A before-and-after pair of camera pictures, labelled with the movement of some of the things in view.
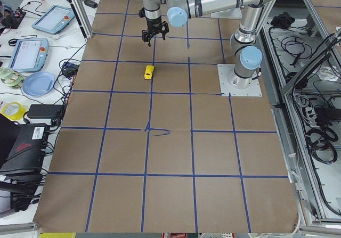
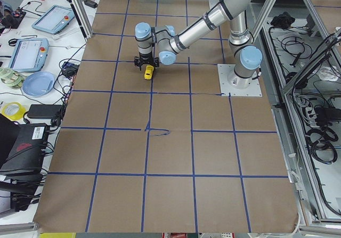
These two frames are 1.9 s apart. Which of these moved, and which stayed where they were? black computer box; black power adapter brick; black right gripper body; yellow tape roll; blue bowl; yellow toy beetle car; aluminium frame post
Moved: black right gripper body
Stayed: aluminium frame post; yellow tape roll; blue bowl; black computer box; yellow toy beetle car; black power adapter brick
